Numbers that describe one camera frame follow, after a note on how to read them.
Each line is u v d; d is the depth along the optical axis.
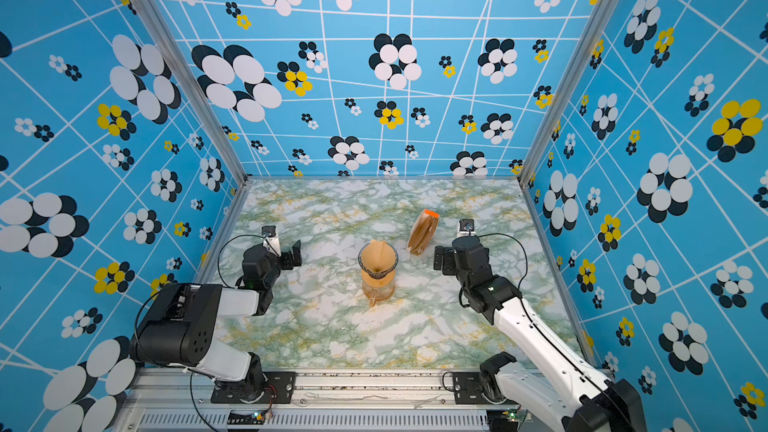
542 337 0.47
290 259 0.85
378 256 0.84
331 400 0.72
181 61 0.87
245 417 0.72
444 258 0.73
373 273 0.83
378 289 0.91
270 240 0.79
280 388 0.73
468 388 0.73
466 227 0.69
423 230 0.97
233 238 1.03
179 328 0.45
